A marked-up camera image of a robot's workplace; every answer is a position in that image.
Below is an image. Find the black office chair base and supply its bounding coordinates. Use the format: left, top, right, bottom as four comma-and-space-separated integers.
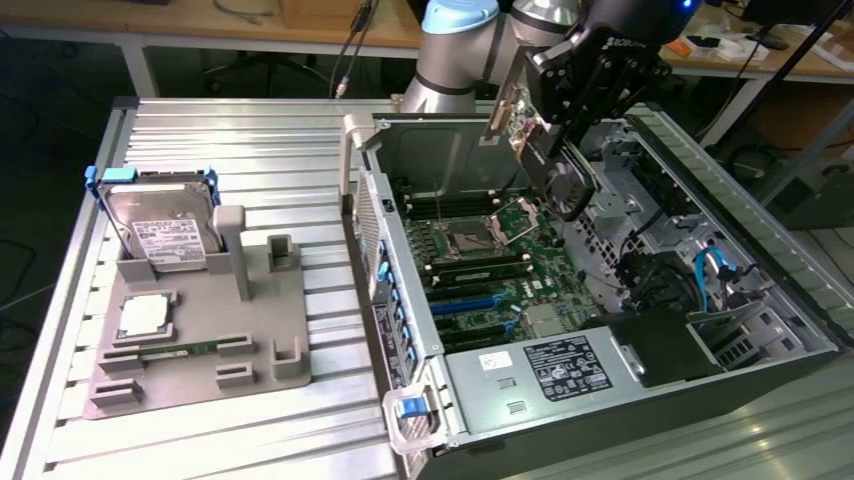
199, 49, 335, 96

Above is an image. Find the CPU socket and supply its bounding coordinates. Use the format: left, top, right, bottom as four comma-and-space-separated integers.
443, 219, 499, 261

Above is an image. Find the black expansion slot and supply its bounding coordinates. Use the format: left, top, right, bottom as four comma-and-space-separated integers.
435, 318, 513, 335
439, 331, 519, 351
425, 286, 501, 302

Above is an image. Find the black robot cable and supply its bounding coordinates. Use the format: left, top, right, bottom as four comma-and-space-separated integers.
333, 0, 379, 99

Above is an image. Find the open black PC case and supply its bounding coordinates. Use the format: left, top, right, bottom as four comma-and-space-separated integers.
339, 112, 854, 480

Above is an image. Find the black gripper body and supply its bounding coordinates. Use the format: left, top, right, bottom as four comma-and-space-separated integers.
565, 0, 702, 61

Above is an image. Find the blue expansion slot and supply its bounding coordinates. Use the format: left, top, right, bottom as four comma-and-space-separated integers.
429, 297, 506, 316

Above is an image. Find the green motherboard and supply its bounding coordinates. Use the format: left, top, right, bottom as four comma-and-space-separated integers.
399, 192, 602, 351

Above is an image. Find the grey parts rack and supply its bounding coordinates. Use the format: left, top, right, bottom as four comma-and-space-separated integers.
80, 203, 315, 421

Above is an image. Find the white tray black insert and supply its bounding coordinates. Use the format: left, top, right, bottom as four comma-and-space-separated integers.
685, 32, 748, 62

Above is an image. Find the RAM stick with black label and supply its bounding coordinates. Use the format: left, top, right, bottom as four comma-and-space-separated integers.
430, 262, 533, 289

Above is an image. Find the blue disk wire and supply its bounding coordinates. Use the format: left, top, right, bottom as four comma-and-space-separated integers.
690, 239, 736, 314

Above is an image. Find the black plastic shroud box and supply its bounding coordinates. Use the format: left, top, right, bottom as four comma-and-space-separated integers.
583, 314, 728, 390

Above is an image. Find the black slanted pole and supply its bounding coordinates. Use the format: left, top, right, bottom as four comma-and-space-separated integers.
695, 0, 841, 142

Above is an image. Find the green RAM stick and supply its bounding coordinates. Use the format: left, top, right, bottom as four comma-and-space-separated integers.
104, 338, 246, 360

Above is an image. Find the silver perforated drive cage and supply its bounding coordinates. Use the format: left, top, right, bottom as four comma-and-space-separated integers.
570, 159, 675, 266

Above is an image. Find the silver chipset heatsink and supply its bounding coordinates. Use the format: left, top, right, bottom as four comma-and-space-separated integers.
523, 305, 577, 337

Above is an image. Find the hard disk with blue carrier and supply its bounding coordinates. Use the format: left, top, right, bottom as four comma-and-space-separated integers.
83, 166, 226, 274

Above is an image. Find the grey power supply unit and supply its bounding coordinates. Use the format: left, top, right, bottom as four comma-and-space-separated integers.
441, 325, 650, 437

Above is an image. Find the grey disk bay bracket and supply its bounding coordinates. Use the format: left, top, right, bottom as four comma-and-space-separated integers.
685, 298, 782, 372

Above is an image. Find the silver socket cover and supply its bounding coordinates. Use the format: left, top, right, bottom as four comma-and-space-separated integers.
490, 197, 546, 246

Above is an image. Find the silver CPU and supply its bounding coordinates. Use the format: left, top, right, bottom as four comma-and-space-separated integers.
116, 294, 172, 339

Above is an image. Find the green graphics card black cooler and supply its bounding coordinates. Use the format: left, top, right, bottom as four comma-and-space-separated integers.
481, 49, 601, 225

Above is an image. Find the dark grey floor cabinet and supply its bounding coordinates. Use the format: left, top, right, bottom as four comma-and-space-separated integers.
760, 149, 854, 231

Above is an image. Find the black computer monitor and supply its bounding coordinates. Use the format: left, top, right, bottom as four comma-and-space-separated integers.
738, 0, 854, 51

